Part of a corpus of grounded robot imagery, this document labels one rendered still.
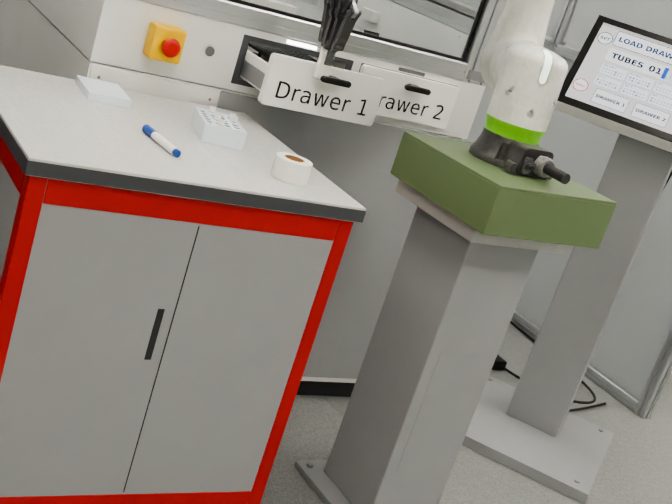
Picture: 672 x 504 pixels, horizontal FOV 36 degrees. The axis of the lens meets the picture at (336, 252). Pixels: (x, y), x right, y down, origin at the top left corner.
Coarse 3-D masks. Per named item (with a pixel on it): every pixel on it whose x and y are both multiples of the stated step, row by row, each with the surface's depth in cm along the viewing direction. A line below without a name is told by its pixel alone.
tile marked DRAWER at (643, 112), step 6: (636, 102) 270; (636, 108) 270; (642, 108) 269; (648, 108) 269; (654, 108) 269; (630, 114) 269; (636, 114) 269; (642, 114) 269; (648, 114) 268; (654, 114) 268; (660, 114) 268; (666, 114) 268; (648, 120) 268; (654, 120) 267; (660, 120) 267; (666, 120) 267; (660, 126) 266
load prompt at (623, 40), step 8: (624, 32) 281; (616, 40) 280; (624, 40) 280; (632, 40) 280; (640, 40) 279; (624, 48) 279; (632, 48) 278; (640, 48) 278; (648, 48) 278; (656, 48) 278; (664, 48) 277; (648, 56) 277; (656, 56) 276; (664, 56) 276
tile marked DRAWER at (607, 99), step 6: (600, 90) 273; (594, 96) 273; (600, 96) 272; (606, 96) 272; (612, 96) 272; (618, 96) 272; (594, 102) 272; (600, 102) 272; (606, 102) 271; (612, 102) 271; (618, 102) 271; (624, 102) 271; (612, 108) 270; (618, 108) 270; (624, 108) 270
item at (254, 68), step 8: (248, 48) 252; (248, 56) 231; (256, 56) 228; (312, 56) 256; (248, 64) 230; (256, 64) 227; (264, 64) 224; (248, 72) 229; (256, 72) 226; (264, 72) 223; (248, 80) 229; (256, 80) 226; (256, 88) 226
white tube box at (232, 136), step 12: (192, 120) 207; (204, 120) 198; (228, 120) 206; (204, 132) 197; (216, 132) 197; (228, 132) 198; (240, 132) 199; (216, 144) 198; (228, 144) 199; (240, 144) 200
